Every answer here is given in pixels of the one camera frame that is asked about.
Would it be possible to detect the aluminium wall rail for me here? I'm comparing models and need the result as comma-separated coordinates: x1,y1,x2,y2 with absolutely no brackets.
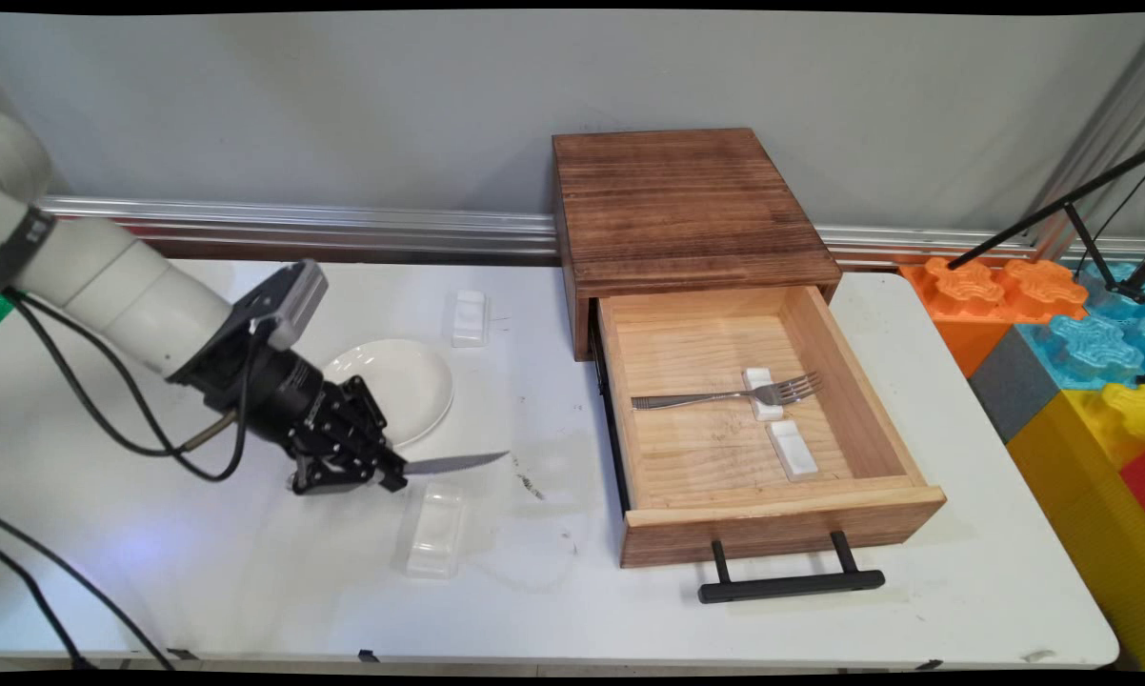
37,195,1145,268

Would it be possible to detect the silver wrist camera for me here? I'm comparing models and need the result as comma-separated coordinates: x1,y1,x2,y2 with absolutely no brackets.
239,259,330,352

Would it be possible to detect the light wooden drawer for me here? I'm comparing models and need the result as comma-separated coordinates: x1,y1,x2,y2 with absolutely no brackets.
592,284,947,570

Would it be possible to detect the dark wooden drawer cabinet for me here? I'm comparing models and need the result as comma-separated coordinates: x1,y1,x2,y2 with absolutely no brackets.
552,128,843,363

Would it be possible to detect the white round plate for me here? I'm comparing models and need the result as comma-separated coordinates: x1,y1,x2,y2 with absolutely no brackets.
320,339,455,451

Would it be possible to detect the blue foam block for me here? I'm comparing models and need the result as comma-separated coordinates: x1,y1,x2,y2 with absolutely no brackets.
1015,262,1145,392

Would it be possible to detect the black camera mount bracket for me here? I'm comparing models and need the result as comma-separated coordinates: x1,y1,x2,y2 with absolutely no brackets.
166,314,273,413

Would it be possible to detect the red foam block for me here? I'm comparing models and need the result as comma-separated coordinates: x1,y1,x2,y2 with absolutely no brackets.
1120,448,1145,520

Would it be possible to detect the black drawer handle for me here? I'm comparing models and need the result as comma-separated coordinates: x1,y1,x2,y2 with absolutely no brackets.
696,531,886,605

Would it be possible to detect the translucent white cutlery rest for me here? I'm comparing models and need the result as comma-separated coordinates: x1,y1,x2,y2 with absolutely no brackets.
401,481,467,580

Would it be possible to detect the steel table knife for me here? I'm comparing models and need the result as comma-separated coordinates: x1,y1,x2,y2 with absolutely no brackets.
403,451,512,477

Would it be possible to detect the black tripod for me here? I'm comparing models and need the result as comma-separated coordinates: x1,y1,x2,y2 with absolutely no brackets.
947,143,1145,306

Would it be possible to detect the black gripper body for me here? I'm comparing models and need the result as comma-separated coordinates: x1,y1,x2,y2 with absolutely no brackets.
247,349,347,460

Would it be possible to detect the black cable with thick plug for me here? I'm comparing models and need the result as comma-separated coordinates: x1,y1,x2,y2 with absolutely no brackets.
0,286,221,673

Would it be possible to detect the steel fork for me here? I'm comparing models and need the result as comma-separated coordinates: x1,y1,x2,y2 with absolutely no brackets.
630,372,823,413

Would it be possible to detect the orange foam block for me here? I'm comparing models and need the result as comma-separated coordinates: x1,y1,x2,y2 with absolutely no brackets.
898,255,1090,377

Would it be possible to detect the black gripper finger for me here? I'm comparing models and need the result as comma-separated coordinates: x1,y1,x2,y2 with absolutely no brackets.
339,376,404,473
290,440,410,496

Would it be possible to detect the grey foam block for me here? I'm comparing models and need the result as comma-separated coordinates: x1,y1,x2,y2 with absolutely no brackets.
968,326,1061,444

